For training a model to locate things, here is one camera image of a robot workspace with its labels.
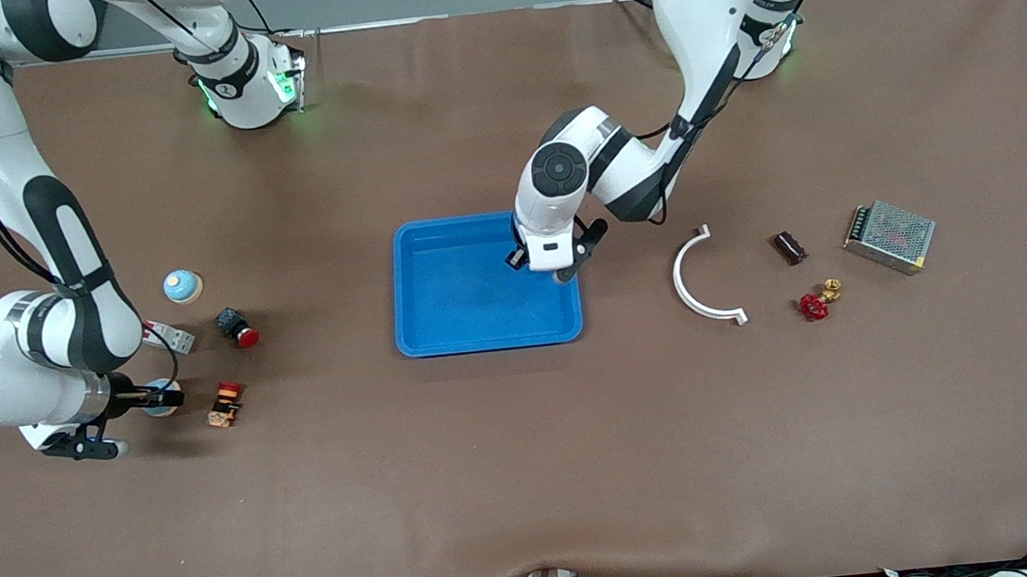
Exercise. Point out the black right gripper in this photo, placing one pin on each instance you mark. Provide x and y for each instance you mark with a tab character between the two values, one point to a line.
125	400

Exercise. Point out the blue dome bell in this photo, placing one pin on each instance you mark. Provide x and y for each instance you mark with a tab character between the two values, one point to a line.
183	287
167	410

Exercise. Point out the brown electrolytic capacitor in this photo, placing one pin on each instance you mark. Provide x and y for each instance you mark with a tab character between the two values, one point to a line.
790	247

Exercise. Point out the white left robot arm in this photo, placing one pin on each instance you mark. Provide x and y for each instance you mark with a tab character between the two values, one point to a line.
702	2

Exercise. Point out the blue plastic tray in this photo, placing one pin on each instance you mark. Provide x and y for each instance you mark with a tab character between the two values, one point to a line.
459	302

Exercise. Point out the white red circuit breaker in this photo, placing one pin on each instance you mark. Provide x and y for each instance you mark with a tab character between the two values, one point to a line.
176	338

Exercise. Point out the red emergency stop button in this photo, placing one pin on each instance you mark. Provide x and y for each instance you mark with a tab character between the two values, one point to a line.
240	331

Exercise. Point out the white half-round pipe clamp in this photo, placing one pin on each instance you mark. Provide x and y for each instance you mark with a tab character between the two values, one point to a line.
677	276

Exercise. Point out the brown table mat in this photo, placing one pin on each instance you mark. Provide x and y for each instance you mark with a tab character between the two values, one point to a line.
529	464

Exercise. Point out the metal mesh power supply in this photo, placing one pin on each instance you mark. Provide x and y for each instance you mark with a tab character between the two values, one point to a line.
890	237

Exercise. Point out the red orange push-button switch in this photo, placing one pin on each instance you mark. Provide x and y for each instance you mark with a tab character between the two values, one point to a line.
226	405

